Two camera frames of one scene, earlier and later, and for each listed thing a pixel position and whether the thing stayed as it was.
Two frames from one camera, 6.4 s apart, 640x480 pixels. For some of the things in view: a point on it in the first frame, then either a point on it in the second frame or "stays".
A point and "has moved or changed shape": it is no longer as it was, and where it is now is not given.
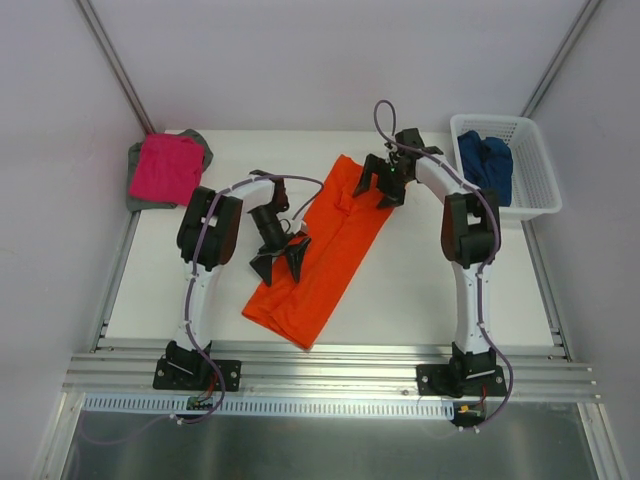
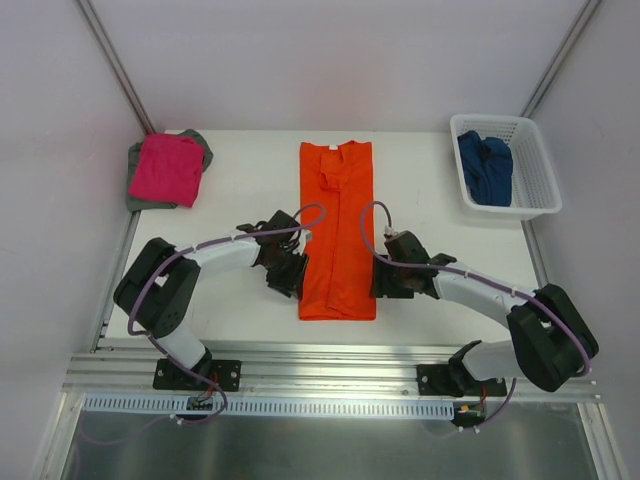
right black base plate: (438, 379) stays
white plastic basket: (535, 188) stays
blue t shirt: (488, 164) stays
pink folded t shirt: (167, 168) stays
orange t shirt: (345, 231) has moved or changed shape
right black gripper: (384, 176) to (386, 281)
